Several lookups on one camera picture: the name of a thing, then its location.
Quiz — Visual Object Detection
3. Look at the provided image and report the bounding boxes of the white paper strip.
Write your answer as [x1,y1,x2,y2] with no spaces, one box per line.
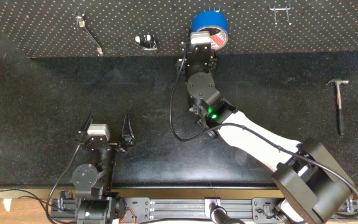
[2,198,13,213]

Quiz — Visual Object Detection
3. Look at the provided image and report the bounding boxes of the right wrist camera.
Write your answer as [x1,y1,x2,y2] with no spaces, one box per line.
[185,30,213,60]

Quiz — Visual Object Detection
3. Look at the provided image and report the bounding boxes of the black pegboard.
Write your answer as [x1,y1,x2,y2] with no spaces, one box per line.
[0,0,358,59]

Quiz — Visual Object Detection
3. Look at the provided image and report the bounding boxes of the hammer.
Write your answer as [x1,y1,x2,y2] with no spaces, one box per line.
[326,78,350,137]

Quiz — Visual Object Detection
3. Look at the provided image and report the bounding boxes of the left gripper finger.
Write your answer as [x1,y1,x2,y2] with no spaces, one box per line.
[80,114,94,133]
[121,112,136,147]

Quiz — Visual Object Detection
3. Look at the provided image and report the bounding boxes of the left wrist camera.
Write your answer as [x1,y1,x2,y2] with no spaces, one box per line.
[85,123,111,147]

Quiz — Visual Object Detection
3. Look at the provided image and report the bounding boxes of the mounting rail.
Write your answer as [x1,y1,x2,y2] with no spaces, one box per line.
[50,195,358,224]

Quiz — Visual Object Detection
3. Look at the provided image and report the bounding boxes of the wrench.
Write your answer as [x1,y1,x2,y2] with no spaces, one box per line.
[75,15,104,57]

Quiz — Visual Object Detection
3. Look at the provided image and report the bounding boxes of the roll of blue tape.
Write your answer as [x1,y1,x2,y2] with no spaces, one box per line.
[190,10,230,52]

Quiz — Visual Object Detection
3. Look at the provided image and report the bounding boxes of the black cable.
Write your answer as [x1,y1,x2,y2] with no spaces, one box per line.
[168,51,358,218]
[45,143,82,224]

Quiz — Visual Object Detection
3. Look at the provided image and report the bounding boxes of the pliers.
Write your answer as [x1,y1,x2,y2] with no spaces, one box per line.
[134,34,157,50]

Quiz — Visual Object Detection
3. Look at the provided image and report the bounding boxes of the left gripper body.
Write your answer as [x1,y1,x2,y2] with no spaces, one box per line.
[109,141,129,154]

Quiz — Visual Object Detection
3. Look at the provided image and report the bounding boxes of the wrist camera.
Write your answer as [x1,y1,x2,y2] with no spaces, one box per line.
[185,30,213,60]
[85,123,111,147]

